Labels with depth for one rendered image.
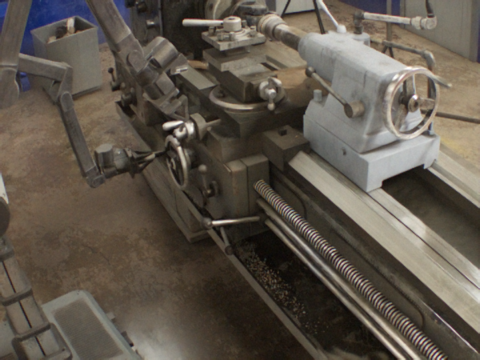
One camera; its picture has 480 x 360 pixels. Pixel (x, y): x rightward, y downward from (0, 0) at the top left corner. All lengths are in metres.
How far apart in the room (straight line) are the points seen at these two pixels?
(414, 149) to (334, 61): 0.35
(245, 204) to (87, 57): 2.86
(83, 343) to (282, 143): 1.00
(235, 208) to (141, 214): 1.23
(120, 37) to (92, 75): 3.22
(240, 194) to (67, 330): 0.84
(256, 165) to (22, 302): 0.91
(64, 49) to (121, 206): 1.71
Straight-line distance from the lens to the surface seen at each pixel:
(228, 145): 1.82
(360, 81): 1.64
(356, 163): 1.64
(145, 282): 2.64
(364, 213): 1.55
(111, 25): 1.35
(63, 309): 2.22
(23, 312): 1.87
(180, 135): 1.89
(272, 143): 1.81
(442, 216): 1.78
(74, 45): 4.46
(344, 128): 1.68
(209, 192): 1.94
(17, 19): 1.26
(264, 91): 1.81
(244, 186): 1.86
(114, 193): 3.27
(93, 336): 2.08
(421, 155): 1.74
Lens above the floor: 1.75
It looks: 33 degrees down
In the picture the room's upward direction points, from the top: 3 degrees counter-clockwise
